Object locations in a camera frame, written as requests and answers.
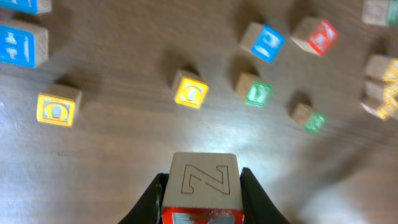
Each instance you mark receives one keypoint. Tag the yellow block cluster middle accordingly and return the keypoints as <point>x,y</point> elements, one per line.
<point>380,90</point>

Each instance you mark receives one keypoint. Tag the yellow C block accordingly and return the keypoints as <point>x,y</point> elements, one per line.
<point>189,89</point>

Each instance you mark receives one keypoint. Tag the yellow block cluster left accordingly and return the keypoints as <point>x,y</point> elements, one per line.
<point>382,67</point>

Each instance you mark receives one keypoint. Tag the red letter I block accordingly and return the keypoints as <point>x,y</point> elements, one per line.
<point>203,188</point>

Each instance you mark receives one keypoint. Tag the blue P block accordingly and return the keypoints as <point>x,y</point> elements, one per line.
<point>262,41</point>

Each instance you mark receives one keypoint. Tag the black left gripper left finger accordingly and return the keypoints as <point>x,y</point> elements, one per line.
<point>148,209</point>

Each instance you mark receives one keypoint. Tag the yellow O block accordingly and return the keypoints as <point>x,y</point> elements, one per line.
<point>58,105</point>

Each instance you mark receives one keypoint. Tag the yellow block cluster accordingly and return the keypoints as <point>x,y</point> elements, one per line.
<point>382,67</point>
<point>378,108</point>
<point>380,90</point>

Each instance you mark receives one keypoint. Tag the blue H block lower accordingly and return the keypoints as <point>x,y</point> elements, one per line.
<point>28,6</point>

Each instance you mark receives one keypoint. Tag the red O block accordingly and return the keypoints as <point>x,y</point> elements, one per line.
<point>314,35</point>

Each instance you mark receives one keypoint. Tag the yellow block cluster bottom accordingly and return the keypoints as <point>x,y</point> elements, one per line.
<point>378,108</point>

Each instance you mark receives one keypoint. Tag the green V block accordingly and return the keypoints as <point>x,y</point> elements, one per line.
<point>253,90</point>

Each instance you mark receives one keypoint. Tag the blue H block upper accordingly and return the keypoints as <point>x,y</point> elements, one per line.
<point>23,44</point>

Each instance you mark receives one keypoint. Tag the green R block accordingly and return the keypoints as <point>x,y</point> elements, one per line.
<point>310,120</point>

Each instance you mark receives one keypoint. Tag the blue h block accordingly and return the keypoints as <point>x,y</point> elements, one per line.
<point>28,6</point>
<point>23,44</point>

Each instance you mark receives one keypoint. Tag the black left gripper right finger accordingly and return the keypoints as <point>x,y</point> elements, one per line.
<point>258,208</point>

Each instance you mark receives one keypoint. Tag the green Z block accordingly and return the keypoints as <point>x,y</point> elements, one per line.
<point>380,12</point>

